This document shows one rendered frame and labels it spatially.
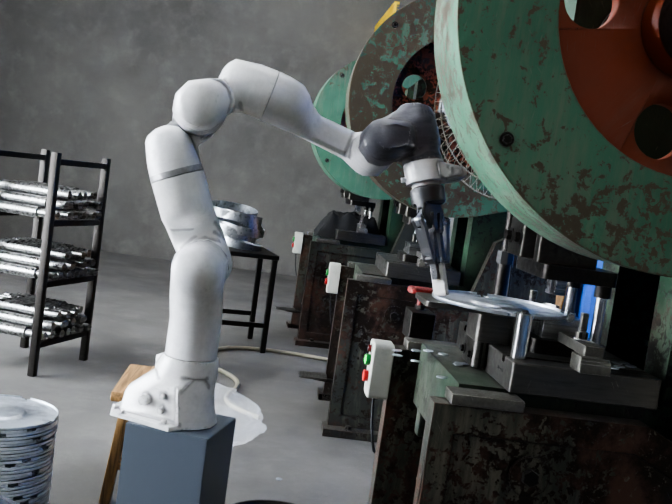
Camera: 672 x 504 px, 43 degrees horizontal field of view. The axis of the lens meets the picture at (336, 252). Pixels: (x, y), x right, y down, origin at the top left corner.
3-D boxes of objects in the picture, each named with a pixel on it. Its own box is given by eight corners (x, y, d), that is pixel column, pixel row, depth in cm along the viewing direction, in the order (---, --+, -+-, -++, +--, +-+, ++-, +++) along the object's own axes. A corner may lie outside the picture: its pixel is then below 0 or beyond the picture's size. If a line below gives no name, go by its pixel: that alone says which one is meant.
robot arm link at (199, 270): (152, 365, 167) (168, 240, 165) (170, 346, 186) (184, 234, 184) (208, 372, 168) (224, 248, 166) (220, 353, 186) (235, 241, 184)
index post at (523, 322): (513, 358, 166) (520, 310, 165) (508, 355, 169) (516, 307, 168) (526, 360, 166) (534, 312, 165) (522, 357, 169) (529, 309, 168)
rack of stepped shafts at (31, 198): (41, 379, 358) (67, 154, 350) (-50, 358, 369) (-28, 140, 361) (95, 361, 400) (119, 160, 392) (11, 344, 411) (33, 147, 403)
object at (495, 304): (541, 304, 200) (542, 300, 200) (587, 326, 171) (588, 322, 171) (420, 288, 197) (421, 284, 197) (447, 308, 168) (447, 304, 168)
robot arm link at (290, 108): (283, 64, 176) (419, 122, 181) (269, 93, 193) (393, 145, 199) (264, 111, 173) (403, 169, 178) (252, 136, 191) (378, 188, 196)
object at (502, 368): (508, 392, 163) (513, 362, 162) (455, 344, 207) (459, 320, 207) (658, 410, 166) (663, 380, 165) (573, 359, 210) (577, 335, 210)
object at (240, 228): (194, 348, 457) (212, 201, 450) (183, 330, 500) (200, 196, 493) (266, 353, 469) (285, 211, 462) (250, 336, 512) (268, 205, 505)
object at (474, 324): (417, 362, 176) (427, 298, 175) (406, 348, 190) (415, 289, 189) (534, 376, 179) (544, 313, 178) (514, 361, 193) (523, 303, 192)
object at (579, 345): (579, 373, 160) (588, 319, 160) (549, 353, 177) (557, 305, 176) (610, 376, 161) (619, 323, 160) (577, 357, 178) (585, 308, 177)
